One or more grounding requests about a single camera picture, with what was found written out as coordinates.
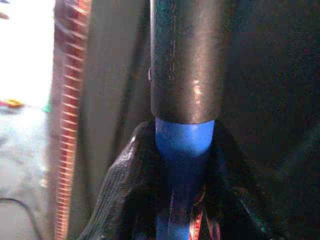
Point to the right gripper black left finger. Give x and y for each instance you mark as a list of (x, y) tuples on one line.
[(130, 190)]

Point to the dark wooden door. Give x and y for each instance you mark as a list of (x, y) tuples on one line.
[(275, 75)]

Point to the green plastic stool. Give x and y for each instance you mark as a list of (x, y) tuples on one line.
[(46, 107)]

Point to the red and yellow toy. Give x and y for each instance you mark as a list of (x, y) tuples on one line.
[(12, 103)]

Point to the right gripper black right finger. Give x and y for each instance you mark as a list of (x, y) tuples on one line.
[(230, 195)]

